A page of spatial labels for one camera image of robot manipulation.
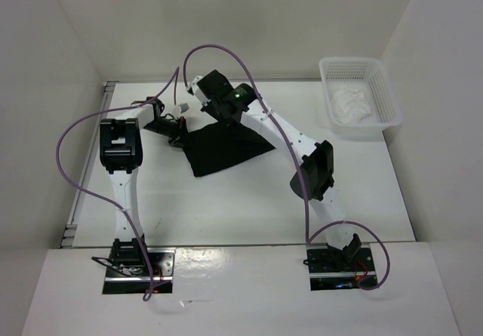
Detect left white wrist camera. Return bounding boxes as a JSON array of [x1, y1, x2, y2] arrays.
[[171, 103, 189, 119]]

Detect white tank top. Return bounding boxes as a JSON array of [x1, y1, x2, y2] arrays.
[[331, 85, 372, 125]]

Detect white plastic basket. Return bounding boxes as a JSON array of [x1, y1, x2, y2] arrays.
[[319, 57, 403, 137]]

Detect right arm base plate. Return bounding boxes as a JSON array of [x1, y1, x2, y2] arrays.
[[303, 246, 378, 291]]

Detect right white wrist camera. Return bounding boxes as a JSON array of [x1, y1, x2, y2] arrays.
[[186, 76, 204, 97]]

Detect black tank top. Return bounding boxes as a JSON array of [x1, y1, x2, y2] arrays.
[[182, 122, 275, 177]]

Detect aluminium table edge rail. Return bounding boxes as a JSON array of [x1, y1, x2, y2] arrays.
[[60, 81, 118, 248]]

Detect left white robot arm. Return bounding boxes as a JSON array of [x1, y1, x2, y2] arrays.
[[100, 97, 189, 276]]

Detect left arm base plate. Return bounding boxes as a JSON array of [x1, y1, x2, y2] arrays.
[[91, 248, 175, 294]]

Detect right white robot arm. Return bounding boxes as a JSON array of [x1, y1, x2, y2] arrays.
[[189, 70, 361, 270]]

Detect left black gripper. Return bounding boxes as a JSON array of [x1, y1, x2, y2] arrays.
[[142, 116, 195, 151]]

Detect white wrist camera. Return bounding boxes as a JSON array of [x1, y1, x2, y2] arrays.
[[171, 103, 189, 119], [186, 76, 204, 97]]

